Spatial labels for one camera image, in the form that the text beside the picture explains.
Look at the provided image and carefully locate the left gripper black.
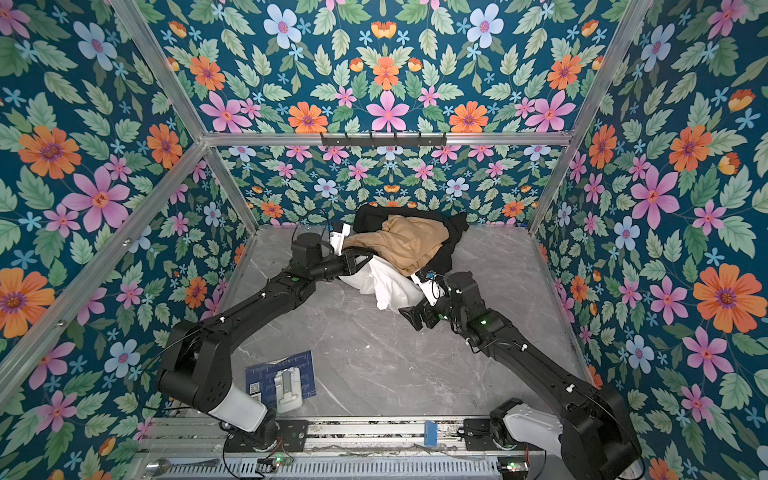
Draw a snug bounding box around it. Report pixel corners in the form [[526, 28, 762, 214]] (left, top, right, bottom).
[[307, 247, 373, 283]]

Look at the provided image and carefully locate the white cloth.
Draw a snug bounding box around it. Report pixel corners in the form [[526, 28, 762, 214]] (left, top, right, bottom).
[[330, 233, 425, 311]]

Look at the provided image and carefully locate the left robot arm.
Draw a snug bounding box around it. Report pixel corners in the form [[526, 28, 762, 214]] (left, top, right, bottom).
[[156, 233, 375, 436]]

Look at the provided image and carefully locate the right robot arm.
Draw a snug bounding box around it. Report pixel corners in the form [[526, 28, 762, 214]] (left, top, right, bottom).
[[400, 272, 641, 479]]

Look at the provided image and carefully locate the black cloth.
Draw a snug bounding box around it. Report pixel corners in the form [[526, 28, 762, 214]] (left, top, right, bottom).
[[343, 205, 469, 276]]

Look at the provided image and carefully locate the tan cloth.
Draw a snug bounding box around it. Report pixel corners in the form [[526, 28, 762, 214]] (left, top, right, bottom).
[[343, 215, 449, 276]]

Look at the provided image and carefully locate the blue calibration board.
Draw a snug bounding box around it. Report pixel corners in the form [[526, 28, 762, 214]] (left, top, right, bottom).
[[245, 351, 317, 414]]

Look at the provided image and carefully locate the metal spoon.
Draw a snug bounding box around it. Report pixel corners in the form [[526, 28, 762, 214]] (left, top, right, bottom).
[[142, 458, 220, 478]]

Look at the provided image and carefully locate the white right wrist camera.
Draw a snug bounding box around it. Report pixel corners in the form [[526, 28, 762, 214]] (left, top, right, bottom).
[[411, 271, 446, 306]]

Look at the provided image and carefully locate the blue clip on rail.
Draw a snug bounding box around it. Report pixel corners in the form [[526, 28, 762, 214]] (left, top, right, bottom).
[[423, 420, 439, 448]]

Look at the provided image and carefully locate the black hook rail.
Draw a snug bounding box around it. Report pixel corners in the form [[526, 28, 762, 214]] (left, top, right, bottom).
[[320, 132, 448, 148]]

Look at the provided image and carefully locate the aluminium frame post back left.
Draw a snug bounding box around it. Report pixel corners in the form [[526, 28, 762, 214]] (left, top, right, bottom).
[[111, 1, 258, 236]]

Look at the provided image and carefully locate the aluminium frame post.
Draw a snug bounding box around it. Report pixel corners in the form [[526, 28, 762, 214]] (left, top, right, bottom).
[[528, 0, 653, 238], [111, 1, 258, 236]]

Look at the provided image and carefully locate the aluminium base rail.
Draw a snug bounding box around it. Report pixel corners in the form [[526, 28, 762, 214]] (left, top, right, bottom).
[[137, 416, 541, 457]]

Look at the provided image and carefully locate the aluminium frame post back right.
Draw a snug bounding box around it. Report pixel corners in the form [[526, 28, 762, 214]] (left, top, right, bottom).
[[528, 0, 653, 238]]

